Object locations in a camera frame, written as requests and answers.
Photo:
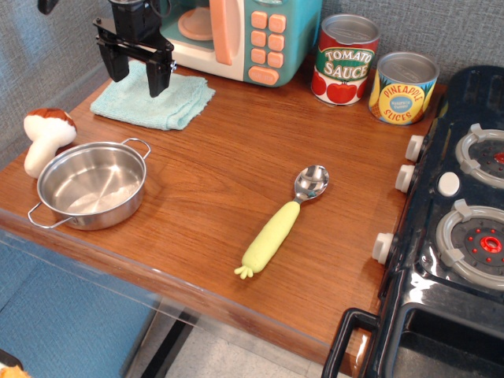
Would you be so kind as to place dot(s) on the tomato sauce can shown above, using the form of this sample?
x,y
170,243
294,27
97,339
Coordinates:
x,y
346,50

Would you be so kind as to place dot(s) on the small steel pot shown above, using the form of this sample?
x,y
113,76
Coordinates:
x,y
92,186

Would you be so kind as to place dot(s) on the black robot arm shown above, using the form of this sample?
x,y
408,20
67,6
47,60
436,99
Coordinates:
x,y
135,32

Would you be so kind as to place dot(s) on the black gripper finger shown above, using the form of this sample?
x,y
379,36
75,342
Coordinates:
x,y
158,75
115,61

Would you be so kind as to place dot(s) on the light blue cloth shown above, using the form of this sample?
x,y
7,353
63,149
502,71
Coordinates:
x,y
174,108

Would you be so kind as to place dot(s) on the pineapple slices can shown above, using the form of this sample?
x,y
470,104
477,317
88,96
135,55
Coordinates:
x,y
402,88

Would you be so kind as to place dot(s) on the teal toy microwave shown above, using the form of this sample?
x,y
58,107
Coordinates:
x,y
258,42

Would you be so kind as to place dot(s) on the orange object at corner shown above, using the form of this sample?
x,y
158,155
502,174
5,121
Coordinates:
x,y
11,367

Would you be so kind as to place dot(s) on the black toy stove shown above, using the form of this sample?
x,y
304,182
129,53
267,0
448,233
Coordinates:
x,y
441,298

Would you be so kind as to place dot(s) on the yellow handled metal spoon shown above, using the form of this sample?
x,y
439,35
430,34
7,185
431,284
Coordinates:
x,y
310,183

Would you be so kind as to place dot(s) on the plush mushroom toy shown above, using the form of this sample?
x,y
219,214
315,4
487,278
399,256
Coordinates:
x,y
49,129

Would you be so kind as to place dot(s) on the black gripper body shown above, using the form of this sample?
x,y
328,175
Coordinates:
x,y
135,27

